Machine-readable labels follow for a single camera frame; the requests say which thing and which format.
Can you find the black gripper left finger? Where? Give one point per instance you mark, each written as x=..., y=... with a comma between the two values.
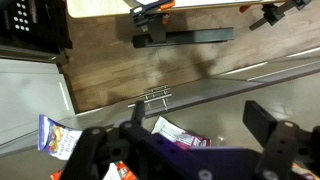
x=138, y=111

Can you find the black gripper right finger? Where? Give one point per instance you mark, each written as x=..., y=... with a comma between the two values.
x=258, y=120

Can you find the pink and white sachet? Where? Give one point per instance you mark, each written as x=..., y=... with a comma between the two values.
x=180, y=135

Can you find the orange sachet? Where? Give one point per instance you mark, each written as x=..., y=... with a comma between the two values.
x=121, y=171

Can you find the blue and white sachet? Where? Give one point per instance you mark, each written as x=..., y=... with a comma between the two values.
x=56, y=136

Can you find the large orange white snack bag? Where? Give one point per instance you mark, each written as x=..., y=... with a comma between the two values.
x=305, y=172

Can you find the orange and black clamp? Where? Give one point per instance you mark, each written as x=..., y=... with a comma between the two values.
x=151, y=16

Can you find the black metal bar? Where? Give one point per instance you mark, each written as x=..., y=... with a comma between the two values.
x=200, y=35

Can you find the white lower cabinet door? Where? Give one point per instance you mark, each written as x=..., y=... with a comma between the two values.
x=30, y=96

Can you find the light wooden table board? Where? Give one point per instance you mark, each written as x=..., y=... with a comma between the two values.
x=100, y=8

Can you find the black built-in appliance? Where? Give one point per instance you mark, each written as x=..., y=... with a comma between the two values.
x=30, y=23

